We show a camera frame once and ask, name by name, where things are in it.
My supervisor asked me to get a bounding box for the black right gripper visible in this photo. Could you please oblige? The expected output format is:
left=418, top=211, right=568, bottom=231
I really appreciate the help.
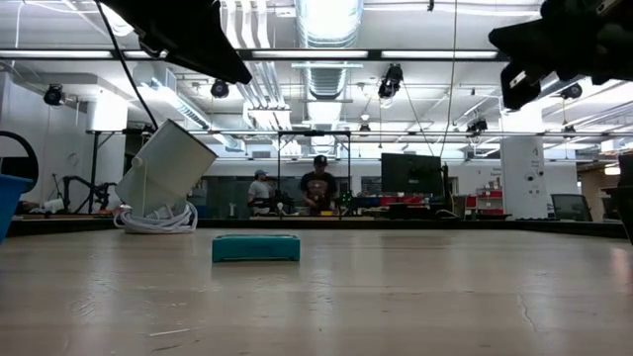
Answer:
left=488, top=0, right=599, bottom=111

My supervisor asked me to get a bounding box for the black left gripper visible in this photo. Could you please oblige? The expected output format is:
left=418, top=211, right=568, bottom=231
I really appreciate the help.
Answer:
left=98, top=0, right=253, bottom=84

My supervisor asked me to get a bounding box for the teal rectangular case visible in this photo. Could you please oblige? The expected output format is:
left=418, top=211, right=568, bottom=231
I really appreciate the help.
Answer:
left=211, top=233, right=302, bottom=264

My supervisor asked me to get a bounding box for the grey mesh office chair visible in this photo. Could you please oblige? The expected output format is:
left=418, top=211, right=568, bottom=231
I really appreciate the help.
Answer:
left=550, top=192, right=603, bottom=222

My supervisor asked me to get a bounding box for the white round pillar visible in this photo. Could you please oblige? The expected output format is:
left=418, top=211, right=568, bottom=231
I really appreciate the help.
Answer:
left=499, top=135, right=548, bottom=220

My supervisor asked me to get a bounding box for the person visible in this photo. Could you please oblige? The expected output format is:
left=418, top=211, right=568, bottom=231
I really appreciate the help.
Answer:
left=246, top=169, right=278, bottom=217
left=300, top=154, right=340, bottom=217

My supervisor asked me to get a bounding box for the red tool cabinet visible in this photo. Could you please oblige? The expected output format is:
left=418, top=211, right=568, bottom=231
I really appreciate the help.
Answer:
left=467, top=186, right=506, bottom=216

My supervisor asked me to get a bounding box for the black monitor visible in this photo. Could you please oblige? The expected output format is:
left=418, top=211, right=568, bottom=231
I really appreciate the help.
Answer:
left=380, top=152, right=444, bottom=198

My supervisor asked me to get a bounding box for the black legged robot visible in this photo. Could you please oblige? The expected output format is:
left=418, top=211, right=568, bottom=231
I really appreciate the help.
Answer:
left=59, top=173, right=119, bottom=214

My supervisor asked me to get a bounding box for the blue plastic basket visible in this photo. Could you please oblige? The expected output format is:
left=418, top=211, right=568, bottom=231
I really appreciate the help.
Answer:
left=0, top=173, right=35, bottom=244

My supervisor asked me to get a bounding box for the thin black hanging cable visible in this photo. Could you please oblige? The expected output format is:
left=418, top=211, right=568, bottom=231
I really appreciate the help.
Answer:
left=94, top=0, right=160, bottom=133

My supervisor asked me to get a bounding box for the white coiled cable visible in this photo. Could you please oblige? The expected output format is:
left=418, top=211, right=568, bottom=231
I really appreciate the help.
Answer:
left=112, top=201, right=199, bottom=235

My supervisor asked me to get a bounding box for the thick black cable loop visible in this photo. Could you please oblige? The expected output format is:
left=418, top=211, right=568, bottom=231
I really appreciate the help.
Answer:
left=0, top=131, right=41, bottom=194

